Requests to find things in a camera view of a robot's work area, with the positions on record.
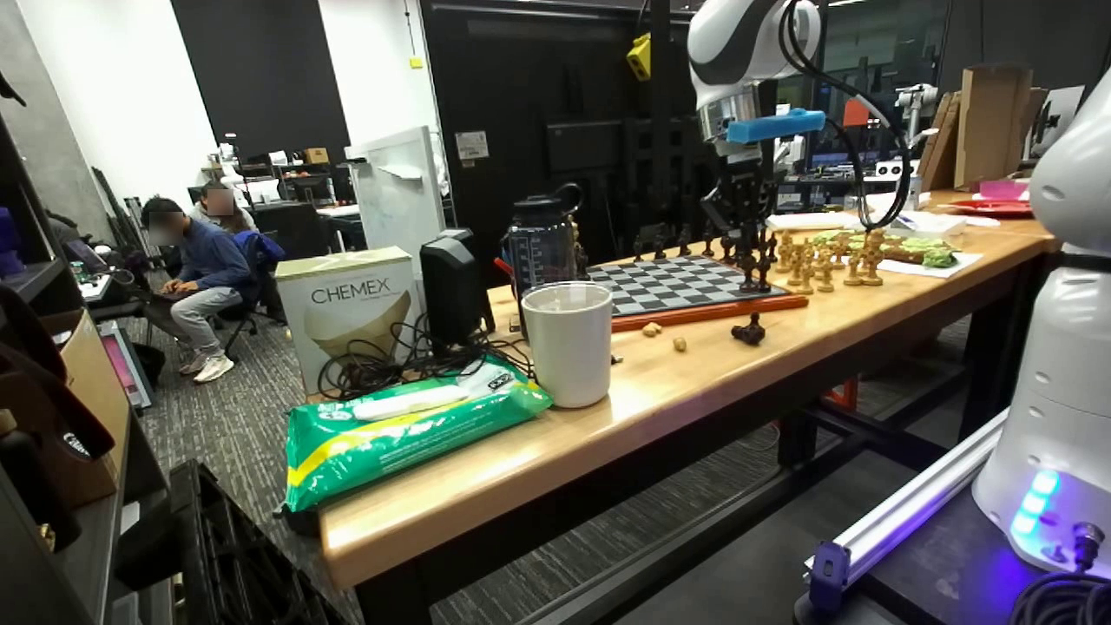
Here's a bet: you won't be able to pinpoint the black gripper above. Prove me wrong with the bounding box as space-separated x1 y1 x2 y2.
713 138 781 249

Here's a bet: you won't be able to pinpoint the small black chess piece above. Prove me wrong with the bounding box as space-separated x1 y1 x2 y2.
729 311 771 351

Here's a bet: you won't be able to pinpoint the yellow triangular sign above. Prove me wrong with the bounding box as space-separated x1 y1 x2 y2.
620 29 658 86

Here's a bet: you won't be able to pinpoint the white printed paper sheet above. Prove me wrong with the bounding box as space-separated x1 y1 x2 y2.
876 245 989 281

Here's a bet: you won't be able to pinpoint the dark water bottle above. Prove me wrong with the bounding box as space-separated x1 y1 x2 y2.
496 189 590 312

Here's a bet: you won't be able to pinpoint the white paper cup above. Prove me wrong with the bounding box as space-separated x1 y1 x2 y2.
517 277 619 414

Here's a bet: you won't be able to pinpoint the brown cardboard sheets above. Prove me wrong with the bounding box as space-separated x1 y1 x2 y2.
915 62 1034 194

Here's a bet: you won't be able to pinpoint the green wipes pack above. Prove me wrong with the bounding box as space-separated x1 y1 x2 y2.
278 357 554 523

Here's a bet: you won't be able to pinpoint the white Chemex box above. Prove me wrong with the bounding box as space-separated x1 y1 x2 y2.
272 246 428 402

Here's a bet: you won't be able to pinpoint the person with long hair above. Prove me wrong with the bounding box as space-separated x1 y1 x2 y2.
186 182 252 236

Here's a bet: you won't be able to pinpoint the person in blue sweater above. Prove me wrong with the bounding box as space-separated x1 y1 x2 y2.
140 193 260 389

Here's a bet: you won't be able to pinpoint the black plastic crate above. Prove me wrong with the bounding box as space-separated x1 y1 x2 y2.
169 462 357 625

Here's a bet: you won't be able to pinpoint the brown cardboard box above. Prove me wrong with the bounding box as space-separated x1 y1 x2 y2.
50 311 134 513

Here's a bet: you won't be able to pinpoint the black bag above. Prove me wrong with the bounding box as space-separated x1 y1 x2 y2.
0 281 119 554

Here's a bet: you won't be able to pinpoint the chessboard with orange frame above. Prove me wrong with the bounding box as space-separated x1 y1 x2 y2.
584 255 812 337

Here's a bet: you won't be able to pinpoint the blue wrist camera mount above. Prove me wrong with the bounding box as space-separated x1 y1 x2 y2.
724 107 834 151

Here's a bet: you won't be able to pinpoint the black looping cable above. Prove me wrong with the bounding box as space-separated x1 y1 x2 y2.
775 0 915 236

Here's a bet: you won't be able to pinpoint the black metal table frame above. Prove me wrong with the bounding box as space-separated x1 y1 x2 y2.
351 246 1053 625

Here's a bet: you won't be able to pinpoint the aluminium rail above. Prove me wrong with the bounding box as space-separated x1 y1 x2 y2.
828 409 1014 583

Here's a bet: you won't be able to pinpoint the blue rail bracket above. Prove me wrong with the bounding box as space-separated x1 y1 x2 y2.
804 543 857 616

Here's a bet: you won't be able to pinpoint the black coiled cables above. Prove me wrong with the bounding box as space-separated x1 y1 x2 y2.
312 312 466 408

